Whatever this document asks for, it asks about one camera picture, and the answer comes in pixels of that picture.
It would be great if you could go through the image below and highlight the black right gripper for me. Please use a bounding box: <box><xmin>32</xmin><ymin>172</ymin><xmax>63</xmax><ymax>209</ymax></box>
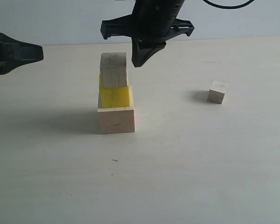
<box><xmin>100</xmin><ymin>0</ymin><xmax>194</xmax><ymax>68</ymax></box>

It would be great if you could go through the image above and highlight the medium wooden cube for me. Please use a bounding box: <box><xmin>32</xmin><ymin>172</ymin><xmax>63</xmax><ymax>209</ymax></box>
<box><xmin>100</xmin><ymin>52</ymin><xmax>128</xmax><ymax>88</ymax></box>

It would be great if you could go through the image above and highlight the yellow cube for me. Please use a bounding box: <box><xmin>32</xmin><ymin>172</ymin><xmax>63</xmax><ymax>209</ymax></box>
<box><xmin>98</xmin><ymin>73</ymin><xmax>134</xmax><ymax>109</ymax></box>

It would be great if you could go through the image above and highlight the large wooden cube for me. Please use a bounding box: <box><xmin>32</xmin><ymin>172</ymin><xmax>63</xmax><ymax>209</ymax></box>
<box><xmin>97</xmin><ymin>86</ymin><xmax>135</xmax><ymax>134</ymax></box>

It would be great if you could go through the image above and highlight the small wooden cube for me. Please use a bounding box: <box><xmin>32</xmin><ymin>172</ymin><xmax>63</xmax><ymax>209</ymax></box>
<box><xmin>207</xmin><ymin>81</ymin><xmax>228</xmax><ymax>104</ymax></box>

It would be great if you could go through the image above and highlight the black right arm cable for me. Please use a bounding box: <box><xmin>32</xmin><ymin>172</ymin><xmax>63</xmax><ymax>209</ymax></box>
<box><xmin>202</xmin><ymin>0</ymin><xmax>254</xmax><ymax>10</ymax></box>

